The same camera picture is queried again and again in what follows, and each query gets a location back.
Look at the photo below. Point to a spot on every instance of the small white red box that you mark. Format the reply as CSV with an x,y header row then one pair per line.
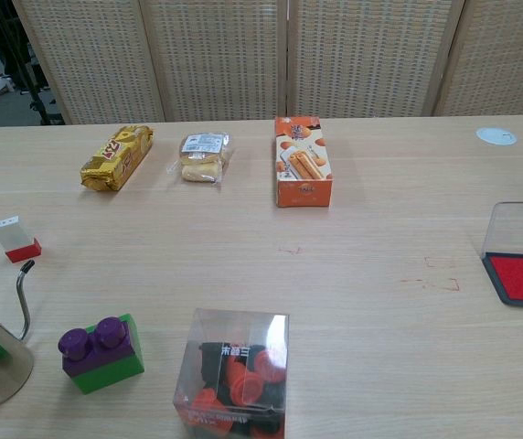
x,y
14,238

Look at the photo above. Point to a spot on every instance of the orange egg roll box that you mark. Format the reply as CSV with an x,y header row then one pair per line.
x,y
302,169

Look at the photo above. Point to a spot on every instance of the bread in clear bag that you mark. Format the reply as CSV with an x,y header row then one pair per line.
x,y
202,160

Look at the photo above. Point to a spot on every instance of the clear box orange black pieces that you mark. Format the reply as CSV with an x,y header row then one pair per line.
x,y
238,375

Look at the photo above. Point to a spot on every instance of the yellow biscuit pack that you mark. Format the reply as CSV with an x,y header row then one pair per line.
x,y
115,160

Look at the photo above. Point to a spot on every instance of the wooden rattan folding screen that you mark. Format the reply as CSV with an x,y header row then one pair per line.
x,y
220,59

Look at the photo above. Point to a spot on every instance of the green and purple toy block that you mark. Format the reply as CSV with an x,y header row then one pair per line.
x,y
101,361

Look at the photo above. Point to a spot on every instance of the white round table grommet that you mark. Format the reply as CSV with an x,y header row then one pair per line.
x,y
496,136

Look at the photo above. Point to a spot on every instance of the black tripod stand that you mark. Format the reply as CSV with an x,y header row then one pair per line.
x,y
38,99

